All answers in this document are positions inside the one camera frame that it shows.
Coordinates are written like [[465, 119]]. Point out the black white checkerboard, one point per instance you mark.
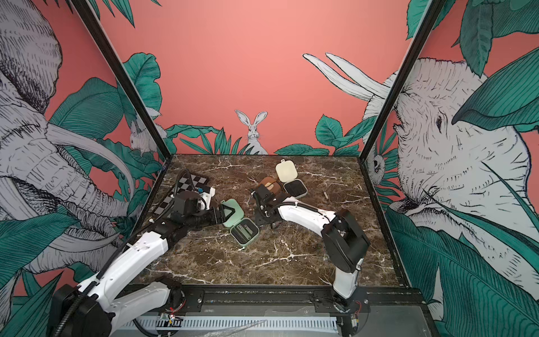
[[183, 185]]

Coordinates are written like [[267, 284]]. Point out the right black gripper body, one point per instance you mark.
[[262, 217]]

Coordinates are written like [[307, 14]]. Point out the right black frame post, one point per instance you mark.
[[428, 21]]

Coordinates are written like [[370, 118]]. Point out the cream clipper case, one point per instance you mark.
[[288, 176]]

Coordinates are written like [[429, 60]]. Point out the white perforated strip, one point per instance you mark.
[[212, 323]]

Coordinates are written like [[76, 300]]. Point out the left black frame post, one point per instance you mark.
[[90, 20]]

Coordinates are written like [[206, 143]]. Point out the black frame post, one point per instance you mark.
[[428, 21], [90, 20]]

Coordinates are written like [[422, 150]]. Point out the black aluminium front rail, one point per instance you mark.
[[322, 298]]

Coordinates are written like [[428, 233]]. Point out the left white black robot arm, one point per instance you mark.
[[95, 307]]

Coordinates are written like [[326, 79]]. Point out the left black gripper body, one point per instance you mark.
[[202, 219]]

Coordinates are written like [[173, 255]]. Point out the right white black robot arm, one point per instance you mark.
[[344, 240]]

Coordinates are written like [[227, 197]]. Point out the brown clipper case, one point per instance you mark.
[[272, 185]]

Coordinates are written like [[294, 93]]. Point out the mint green clipper case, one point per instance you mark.
[[243, 229]]

